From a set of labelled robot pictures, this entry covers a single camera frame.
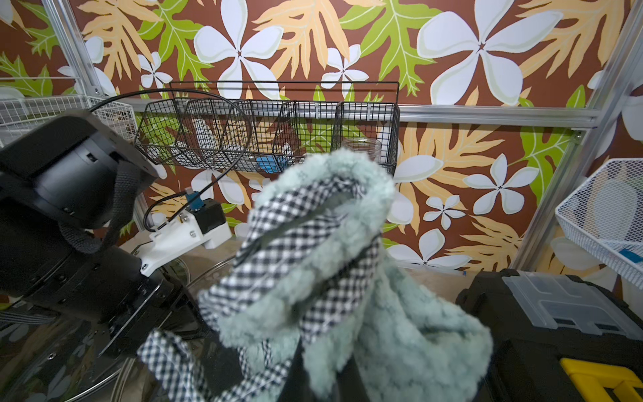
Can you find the black wire basket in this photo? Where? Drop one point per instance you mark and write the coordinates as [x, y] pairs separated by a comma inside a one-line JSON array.
[[217, 124]]

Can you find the black yellow toolbox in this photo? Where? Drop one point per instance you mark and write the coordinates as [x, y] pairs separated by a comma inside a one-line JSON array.
[[555, 338]]

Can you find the green microfibre cloth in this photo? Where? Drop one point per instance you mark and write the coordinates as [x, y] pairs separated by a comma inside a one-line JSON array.
[[313, 272]]

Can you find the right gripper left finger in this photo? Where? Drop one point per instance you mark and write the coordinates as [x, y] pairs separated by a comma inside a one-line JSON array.
[[297, 385]]

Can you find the white mesh basket right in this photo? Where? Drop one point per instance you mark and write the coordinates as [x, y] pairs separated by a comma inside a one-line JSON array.
[[603, 216]]

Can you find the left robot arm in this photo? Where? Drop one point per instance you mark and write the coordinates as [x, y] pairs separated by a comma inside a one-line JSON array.
[[67, 189]]

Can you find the white wire basket left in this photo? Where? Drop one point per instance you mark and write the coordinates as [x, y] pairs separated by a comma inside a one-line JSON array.
[[20, 116]]

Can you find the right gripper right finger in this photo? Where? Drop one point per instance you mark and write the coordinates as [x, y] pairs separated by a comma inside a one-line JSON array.
[[349, 385]]

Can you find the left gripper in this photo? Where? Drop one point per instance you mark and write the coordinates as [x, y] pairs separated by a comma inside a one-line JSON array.
[[125, 308]]

